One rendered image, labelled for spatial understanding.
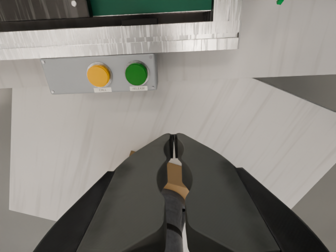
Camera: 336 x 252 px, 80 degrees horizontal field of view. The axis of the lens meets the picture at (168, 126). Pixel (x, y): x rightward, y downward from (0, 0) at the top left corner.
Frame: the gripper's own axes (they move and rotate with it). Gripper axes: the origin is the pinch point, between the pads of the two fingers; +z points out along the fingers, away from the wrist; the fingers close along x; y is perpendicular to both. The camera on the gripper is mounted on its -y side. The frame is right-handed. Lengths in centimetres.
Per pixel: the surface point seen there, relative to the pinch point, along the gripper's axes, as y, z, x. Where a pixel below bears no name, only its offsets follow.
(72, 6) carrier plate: -9.2, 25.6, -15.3
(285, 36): -2.1, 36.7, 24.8
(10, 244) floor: 203, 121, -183
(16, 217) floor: 161, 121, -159
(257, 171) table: 35, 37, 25
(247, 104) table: 13.3, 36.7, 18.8
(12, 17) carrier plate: -8.0, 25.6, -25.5
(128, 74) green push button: 1.9, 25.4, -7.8
